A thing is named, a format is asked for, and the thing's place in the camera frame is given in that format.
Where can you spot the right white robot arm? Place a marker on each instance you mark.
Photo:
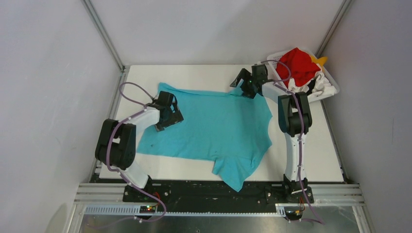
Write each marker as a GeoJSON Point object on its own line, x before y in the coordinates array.
{"type": "Point", "coordinates": [294, 120]}

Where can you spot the controller board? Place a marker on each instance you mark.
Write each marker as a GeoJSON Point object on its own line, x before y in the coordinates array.
{"type": "Point", "coordinates": [147, 209]}
{"type": "Point", "coordinates": [293, 215]}

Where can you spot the white plastic laundry basket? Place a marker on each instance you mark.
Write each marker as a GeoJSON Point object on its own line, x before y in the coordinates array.
{"type": "Point", "coordinates": [274, 58]}

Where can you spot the teal t shirt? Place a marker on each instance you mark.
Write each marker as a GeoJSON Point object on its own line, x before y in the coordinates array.
{"type": "Point", "coordinates": [227, 128]}

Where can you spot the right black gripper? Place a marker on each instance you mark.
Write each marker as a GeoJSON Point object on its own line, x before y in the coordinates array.
{"type": "Point", "coordinates": [245, 74]}

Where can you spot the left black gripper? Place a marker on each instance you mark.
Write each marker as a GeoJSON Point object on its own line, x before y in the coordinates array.
{"type": "Point", "coordinates": [176, 117]}

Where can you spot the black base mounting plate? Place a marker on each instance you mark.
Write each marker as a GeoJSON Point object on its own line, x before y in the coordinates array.
{"type": "Point", "coordinates": [205, 197]}

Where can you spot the yellow t shirt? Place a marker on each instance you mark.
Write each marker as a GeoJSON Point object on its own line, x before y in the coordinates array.
{"type": "Point", "coordinates": [320, 61]}

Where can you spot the red t shirt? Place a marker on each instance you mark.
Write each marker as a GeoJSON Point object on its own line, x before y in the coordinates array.
{"type": "Point", "coordinates": [301, 66]}

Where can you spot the white and black t shirt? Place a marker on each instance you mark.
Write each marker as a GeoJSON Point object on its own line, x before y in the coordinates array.
{"type": "Point", "coordinates": [316, 87]}

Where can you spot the left controller board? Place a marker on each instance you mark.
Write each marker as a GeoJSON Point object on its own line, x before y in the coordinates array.
{"type": "Point", "coordinates": [147, 209]}

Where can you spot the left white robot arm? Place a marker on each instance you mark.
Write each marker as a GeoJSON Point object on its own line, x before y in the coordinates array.
{"type": "Point", "coordinates": [116, 146]}

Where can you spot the right controller board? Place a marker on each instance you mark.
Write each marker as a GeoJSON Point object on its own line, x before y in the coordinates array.
{"type": "Point", "coordinates": [293, 215]}

